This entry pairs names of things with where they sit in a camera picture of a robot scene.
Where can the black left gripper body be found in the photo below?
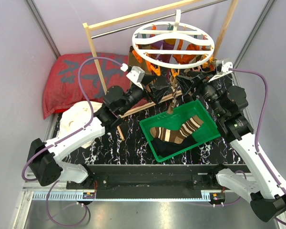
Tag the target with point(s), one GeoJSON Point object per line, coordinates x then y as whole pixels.
{"type": "Point", "coordinates": [149, 95]}

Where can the aluminium rail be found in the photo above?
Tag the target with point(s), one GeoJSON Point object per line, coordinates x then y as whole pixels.
{"type": "Point", "coordinates": [58, 192]}

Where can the olive brown hanging sock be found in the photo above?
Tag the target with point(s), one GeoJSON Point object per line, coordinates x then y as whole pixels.
{"type": "Point", "coordinates": [132, 61]}

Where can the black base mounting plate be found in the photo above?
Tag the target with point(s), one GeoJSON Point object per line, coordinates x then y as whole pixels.
{"type": "Point", "coordinates": [152, 182]}

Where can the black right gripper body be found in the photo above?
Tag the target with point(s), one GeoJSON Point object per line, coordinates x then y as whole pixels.
{"type": "Point", "coordinates": [203, 81]}

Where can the orange hanging sock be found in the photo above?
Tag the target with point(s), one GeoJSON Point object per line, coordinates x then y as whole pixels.
{"type": "Point", "coordinates": [185, 59]}

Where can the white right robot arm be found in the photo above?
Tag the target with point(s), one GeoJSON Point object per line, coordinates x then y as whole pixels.
{"type": "Point", "coordinates": [267, 194]}

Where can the green plastic tray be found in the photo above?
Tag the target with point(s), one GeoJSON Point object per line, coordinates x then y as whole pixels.
{"type": "Point", "coordinates": [207, 132]}

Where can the black sock in tray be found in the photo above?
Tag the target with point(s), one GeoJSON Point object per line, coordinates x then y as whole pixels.
{"type": "Point", "coordinates": [165, 149]}

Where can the white crumpled cloth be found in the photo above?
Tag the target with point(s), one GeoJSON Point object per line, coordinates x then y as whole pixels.
{"type": "Point", "coordinates": [75, 118]}

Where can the white round clip hanger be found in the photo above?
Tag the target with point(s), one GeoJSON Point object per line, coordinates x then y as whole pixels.
{"type": "Point", "coordinates": [143, 42]}

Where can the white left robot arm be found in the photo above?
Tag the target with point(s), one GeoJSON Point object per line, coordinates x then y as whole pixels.
{"type": "Point", "coordinates": [45, 159]}

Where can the wooden drying rack frame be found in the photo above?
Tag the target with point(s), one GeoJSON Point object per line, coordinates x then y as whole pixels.
{"type": "Point", "coordinates": [97, 64]}

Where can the metal hanging rod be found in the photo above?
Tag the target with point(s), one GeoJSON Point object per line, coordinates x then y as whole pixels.
{"type": "Point", "coordinates": [155, 19]}

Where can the purple hanging sock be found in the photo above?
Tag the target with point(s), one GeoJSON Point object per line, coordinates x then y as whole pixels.
{"type": "Point", "coordinates": [167, 44]}

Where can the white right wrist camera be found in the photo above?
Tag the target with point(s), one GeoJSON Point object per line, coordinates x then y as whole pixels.
{"type": "Point", "coordinates": [222, 69]}

